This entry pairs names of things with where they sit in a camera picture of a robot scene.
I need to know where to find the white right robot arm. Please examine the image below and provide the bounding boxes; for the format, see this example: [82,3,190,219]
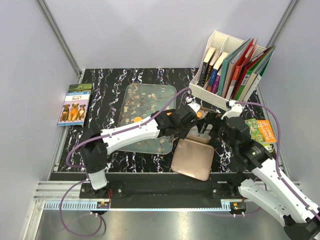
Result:
[197,112,320,240]

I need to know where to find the orange treehouse book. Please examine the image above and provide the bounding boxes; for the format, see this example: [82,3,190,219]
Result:
[244,118,277,144]

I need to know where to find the red hardcover book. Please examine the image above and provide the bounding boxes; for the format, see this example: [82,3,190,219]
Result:
[225,38,256,100]

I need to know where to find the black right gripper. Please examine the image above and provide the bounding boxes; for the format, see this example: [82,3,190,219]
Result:
[194,110,238,152]

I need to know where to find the floral blossom serving tray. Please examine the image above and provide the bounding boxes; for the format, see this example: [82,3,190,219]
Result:
[117,83,177,155]

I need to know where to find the metal tongs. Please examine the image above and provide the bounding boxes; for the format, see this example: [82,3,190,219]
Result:
[169,135,179,143]

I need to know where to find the dog picture book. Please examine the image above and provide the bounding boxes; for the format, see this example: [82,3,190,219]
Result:
[57,91,91,126]

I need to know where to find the green hardcover book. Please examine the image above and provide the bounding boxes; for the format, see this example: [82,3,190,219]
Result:
[233,45,276,101]

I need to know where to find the teal hardcover book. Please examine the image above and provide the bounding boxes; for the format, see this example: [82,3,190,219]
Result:
[217,36,252,98]

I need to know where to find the large orange round biscuit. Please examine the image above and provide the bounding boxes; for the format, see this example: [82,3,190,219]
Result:
[196,111,202,118]

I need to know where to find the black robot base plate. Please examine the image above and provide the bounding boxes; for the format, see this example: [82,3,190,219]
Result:
[79,173,243,211]

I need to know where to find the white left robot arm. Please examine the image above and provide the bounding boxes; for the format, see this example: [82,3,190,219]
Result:
[79,101,201,198]

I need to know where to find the black paperback book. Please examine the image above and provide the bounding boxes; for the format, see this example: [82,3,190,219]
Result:
[197,47,216,87]

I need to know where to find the green landscape book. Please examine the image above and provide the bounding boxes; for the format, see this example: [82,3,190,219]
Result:
[68,83,93,93]

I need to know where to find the blue paperback book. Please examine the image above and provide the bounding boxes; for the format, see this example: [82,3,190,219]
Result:
[204,50,220,92]

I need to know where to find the white book organizer rack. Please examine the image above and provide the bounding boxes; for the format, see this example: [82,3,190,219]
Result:
[187,30,268,116]

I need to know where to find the small orange round biscuit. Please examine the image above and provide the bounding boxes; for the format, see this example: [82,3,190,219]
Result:
[133,116,142,123]

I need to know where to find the rose gold cookie tin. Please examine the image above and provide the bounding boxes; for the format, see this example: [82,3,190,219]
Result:
[186,107,213,144]

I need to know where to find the purple paperback book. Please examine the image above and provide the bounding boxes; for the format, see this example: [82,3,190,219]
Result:
[210,52,229,94]

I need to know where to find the rose gold tin lid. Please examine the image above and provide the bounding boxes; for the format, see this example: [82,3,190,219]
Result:
[170,139,215,181]

